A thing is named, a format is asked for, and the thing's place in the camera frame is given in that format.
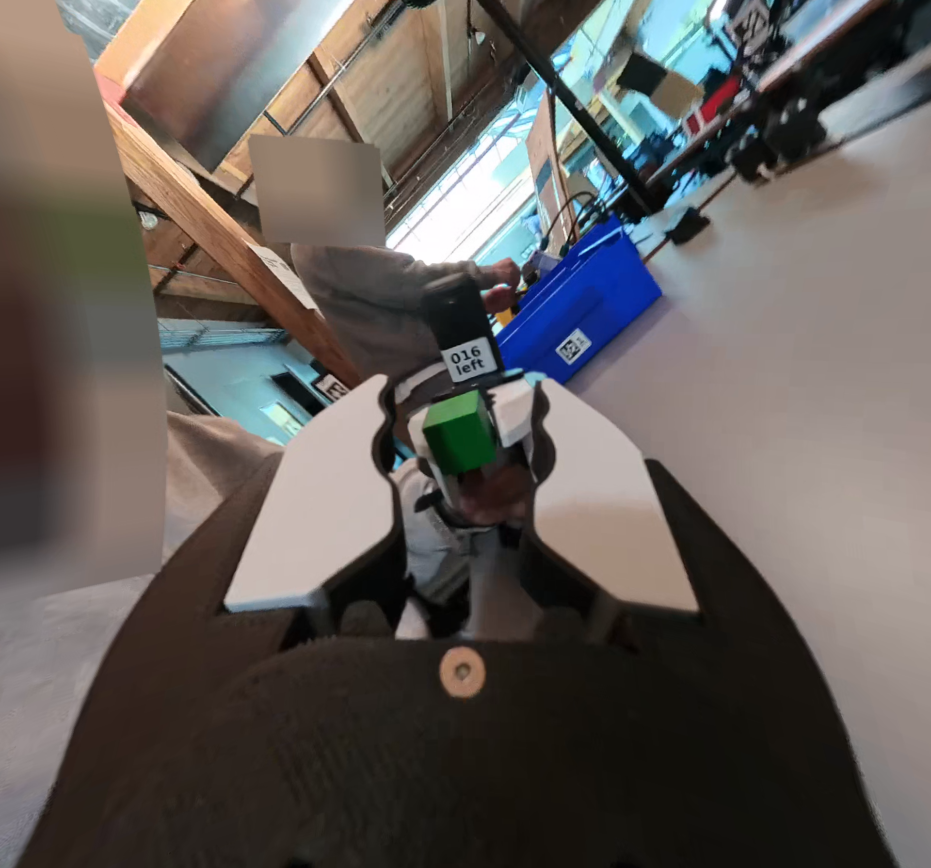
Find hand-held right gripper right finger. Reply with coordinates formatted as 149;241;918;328
520;377;701;618

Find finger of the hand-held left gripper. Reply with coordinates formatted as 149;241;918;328
489;381;544;449
406;407;446;499

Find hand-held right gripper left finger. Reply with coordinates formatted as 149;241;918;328
224;373;408;618

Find green cube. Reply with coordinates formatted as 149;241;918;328
422;389;500;478

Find blue storage bin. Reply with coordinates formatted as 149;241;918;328
497;213;663;385

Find black desk equipment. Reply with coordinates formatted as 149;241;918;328
727;93;830;185

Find person's left hand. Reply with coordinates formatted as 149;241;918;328
455;464;538;530

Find person's grey hoodie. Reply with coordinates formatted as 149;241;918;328
0;413;286;868

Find black floor lamp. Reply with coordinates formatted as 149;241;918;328
395;0;666;222

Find wooden post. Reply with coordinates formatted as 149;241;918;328
102;100;361;385

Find rectangular metal duct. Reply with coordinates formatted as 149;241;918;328
95;0;408;174

